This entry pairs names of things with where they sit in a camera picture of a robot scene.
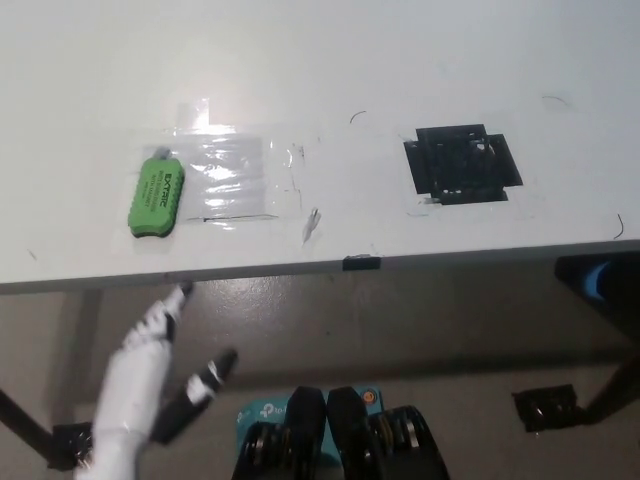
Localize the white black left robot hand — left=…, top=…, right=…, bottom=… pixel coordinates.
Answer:
left=73, top=281, right=239, bottom=480

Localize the green whiteboard eraser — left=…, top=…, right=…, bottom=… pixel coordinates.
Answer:
left=124, top=155, right=188, bottom=241

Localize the teal TP-Link box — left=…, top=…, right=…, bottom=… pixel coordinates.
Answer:
left=234, top=383, right=384, bottom=464

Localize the clear plastic sheet taped down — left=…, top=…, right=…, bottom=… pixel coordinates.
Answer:
left=139, top=132, right=281, bottom=224

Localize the small crumpled clear tape piece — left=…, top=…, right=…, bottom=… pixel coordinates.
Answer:
left=300, top=206, right=322, bottom=246

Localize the small black tape strip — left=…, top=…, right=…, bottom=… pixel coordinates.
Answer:
left=342, top=254, right=384, bottom=272

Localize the clear tape strip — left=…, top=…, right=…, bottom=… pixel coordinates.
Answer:
left=176, top=97, right=211, bottom=130

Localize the black tape square patch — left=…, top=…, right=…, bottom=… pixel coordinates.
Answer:
left=402, top=121, right=524, bottom=206

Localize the black box with blue patch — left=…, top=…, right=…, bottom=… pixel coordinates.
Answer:
left=553, top=254, right=640, bottom=346

